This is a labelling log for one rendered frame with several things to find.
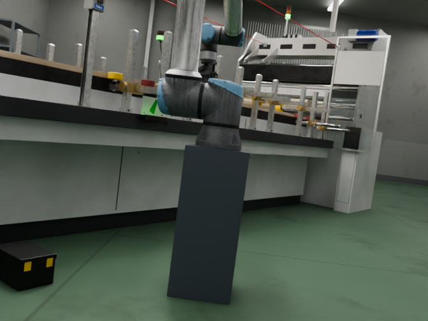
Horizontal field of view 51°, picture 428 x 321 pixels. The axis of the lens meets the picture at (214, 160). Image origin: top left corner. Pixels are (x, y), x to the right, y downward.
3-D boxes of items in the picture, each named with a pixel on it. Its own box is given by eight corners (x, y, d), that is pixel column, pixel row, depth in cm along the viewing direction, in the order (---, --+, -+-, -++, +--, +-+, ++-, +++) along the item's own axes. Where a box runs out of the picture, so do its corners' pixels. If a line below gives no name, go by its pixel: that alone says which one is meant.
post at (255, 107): (253, 139, 335) (262, 74, 331) (251, 139, 332) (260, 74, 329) (249, 138, 337) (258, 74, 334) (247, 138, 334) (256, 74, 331)
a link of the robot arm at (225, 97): (238, 125, 175) (244, 80, 173) (195, 120, 176) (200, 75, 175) (240, 126, 190) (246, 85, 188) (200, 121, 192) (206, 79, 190)
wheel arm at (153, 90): (171, 96, 222) (172, 87, 222) (166, 95, 220) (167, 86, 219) (113, 92, 248) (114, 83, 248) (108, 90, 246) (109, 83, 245)
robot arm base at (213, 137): (240, 149, 193) (242, 126, 192) (241, 151, 174) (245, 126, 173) (196, 143, 193) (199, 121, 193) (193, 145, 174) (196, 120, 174)
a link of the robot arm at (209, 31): (220, 23, 220) (222, 29, 232) (197, 20, 221) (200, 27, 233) (218, 42, 220) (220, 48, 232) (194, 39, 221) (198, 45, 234)
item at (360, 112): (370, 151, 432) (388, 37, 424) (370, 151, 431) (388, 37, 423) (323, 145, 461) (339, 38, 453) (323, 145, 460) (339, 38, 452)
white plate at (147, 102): (174, 118, 260) (176, 101, 260) (141, 114, 240) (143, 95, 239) (172, 118, 261) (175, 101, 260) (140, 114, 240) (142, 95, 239)
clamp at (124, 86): (144, 95, 239) (144, 85, 238) (125, 91, 228) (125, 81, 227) (135, 94, 242) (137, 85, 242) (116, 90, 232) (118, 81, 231)
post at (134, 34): (128, 123, 235) (139, 30, 231) (123, 122, 232) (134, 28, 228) (124, 122, 237) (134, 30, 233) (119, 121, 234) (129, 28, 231)
